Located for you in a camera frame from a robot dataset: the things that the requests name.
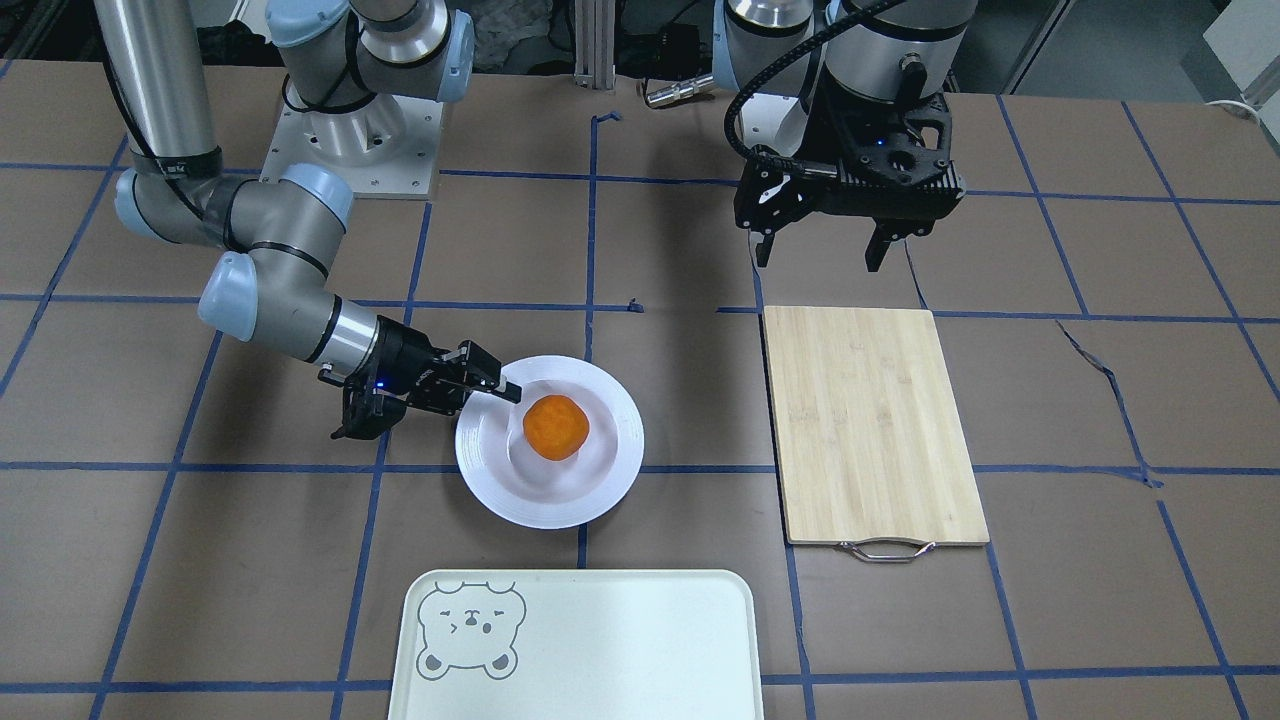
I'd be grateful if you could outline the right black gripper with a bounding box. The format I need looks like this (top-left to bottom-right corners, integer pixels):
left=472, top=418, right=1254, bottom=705
left=317, top=315, right=524, bottom=439

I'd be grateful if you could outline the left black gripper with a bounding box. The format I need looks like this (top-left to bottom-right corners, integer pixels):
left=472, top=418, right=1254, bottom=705
left=733, top=90, right=966, bottom=273

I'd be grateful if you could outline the orange fruit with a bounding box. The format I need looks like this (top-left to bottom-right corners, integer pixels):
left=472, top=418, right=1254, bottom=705
left=522, top=395, right=591, bottom=462

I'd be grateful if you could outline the white round plate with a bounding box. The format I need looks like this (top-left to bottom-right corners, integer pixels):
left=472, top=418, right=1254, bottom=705
left=454, top=355, right=644, bottom=529

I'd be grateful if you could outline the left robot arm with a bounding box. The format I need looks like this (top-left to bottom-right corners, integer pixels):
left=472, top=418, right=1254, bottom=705
left=713, top=1, right=977, bottom=272

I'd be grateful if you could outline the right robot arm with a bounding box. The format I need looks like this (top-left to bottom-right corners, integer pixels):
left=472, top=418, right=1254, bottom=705
left=93, top=1, right=522, bottom=439

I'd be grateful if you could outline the cream bear tray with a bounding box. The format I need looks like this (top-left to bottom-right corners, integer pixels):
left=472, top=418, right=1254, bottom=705
left=388, top=569, right=764, bottom=719

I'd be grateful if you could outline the silver metal connector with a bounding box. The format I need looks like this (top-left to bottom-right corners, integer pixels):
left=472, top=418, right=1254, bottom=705
left=637, top=73, right=717, bottom=110

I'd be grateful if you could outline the wooden cutting board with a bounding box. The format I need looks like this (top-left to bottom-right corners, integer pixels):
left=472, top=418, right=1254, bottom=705
left=762, top=305, right=989, bottom=559

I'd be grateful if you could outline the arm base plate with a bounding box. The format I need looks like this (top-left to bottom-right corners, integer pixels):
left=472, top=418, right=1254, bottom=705
left=771, top=85, right=817, bottom=156
left=260, top=83, right=448, bottom=200

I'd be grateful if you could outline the aluminium frame post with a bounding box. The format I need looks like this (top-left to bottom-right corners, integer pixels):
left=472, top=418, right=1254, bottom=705
left=573, top=0, right=617, bottom=94

